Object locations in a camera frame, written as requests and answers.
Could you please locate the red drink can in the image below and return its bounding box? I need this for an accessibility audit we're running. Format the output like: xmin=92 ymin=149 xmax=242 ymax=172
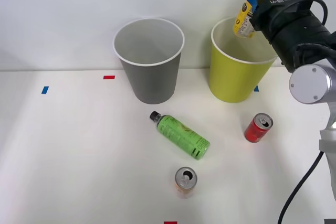
xmin=244 ymin=112 xmax=274 ymax=144

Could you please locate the green plastic bottle black cap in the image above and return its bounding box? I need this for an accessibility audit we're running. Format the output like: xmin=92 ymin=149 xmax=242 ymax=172
xmin=149 ymin=110 xmax=211 ymax=162

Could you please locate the grey plastic waste bin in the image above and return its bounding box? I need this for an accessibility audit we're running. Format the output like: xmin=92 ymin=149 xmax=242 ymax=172
xmin=112 ymin=17 xmax=186 ymax=105

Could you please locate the orange drink can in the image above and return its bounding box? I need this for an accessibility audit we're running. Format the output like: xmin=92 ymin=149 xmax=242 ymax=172
xmin=174 ymin=166 xmax=199 ymax=200

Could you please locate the yellow-green plastic waste bin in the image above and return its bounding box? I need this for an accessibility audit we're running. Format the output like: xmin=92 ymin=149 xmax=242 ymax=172
xmin=209 ymin=16 xmax=279 ymax=104

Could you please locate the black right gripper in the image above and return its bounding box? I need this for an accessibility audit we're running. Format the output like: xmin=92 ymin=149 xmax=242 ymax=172
xmin=242 ymin=0 xmax=312 ymax=42

